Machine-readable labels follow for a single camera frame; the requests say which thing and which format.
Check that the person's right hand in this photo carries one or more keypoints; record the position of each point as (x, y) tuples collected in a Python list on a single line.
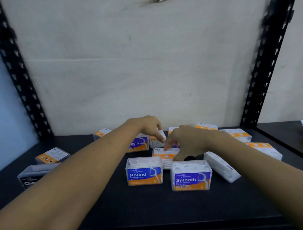
[(190, 141)]

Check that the person's left hand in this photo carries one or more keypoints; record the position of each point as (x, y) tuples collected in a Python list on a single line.
[(144, 125)]

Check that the person's left thumb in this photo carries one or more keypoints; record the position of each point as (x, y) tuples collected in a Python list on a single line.
[(160, 137)]

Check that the person's right thumb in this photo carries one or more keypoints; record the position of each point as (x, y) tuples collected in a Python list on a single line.
[(179, 156)]

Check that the clear floss pick box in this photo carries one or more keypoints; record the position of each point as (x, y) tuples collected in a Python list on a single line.
[(155, 143)]

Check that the person's left forearm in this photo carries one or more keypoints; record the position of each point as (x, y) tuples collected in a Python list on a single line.
[(71, 175)]

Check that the person's right forearm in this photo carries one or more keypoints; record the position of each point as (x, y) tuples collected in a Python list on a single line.
[(255, 170)]

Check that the scattered orange label flosser packs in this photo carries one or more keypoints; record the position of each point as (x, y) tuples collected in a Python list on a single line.
[(144, 174)]

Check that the black side shelf board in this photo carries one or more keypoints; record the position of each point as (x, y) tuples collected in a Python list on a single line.
[(284, 134)]

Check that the black label flosser case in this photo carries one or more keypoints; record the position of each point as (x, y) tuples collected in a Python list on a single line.
[(35, 176)]

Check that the black perforated shelf post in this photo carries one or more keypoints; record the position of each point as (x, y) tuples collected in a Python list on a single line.
[(22, 80), (266, 64)]

